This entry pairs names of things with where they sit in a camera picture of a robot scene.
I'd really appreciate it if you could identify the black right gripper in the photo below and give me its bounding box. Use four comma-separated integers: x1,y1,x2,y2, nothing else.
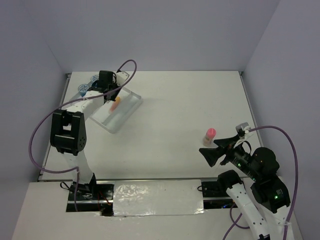
198,132,260,179

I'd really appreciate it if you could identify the blue slime jar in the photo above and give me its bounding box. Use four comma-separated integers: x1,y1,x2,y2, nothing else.
77,84,90,97
90,74,99,86

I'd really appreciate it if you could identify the pink capped bottle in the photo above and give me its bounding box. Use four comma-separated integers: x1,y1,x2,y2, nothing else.
202,128,217,148

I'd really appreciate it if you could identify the orange highlighter marker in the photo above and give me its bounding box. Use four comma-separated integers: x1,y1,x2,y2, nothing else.
109,96,121,113

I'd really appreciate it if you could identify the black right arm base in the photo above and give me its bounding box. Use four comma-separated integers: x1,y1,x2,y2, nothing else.
197,178,234,210

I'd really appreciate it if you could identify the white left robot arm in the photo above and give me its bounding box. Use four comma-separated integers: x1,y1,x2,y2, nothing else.
50,70,119,200

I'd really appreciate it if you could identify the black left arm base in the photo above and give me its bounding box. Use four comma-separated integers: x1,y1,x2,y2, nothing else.
59,181,115,217

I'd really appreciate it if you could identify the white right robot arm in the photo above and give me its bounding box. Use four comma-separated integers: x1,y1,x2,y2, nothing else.
199,135,294,240

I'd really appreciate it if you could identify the white compartment tray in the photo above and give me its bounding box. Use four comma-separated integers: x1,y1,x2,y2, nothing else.
68,86,144,134

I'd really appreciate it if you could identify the silver foil cover plate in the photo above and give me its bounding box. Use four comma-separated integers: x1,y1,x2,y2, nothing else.
113,179,204,217

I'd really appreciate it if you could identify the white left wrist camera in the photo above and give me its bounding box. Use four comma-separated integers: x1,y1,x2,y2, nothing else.
115,71,130,86

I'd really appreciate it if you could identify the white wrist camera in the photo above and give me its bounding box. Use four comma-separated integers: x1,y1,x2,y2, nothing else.
115,71,130,86
233,122,252,149

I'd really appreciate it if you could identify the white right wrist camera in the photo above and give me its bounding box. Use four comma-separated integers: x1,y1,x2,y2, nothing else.
233,122,252,149

